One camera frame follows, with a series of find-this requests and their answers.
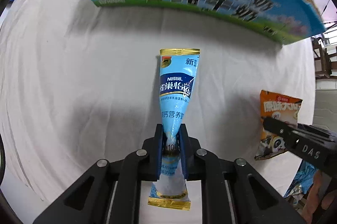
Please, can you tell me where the orange panda snack bag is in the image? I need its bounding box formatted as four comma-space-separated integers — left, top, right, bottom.
254, 90, 303, 160

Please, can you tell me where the blue Nestle sachet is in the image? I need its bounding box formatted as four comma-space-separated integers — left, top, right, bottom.
148, 49, 200, 211

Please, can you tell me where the person's hand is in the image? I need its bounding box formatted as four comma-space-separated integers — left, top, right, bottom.
302, 170, 336, 224

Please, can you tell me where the blue bag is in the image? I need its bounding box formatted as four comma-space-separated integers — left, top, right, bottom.
284, 160, 317, 198

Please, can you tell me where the dark wooden chair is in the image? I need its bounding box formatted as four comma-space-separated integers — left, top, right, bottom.
311, 37, 336, 80

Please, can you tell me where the grey table cloth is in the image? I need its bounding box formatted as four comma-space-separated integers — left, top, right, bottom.
1, 0, 315, 204

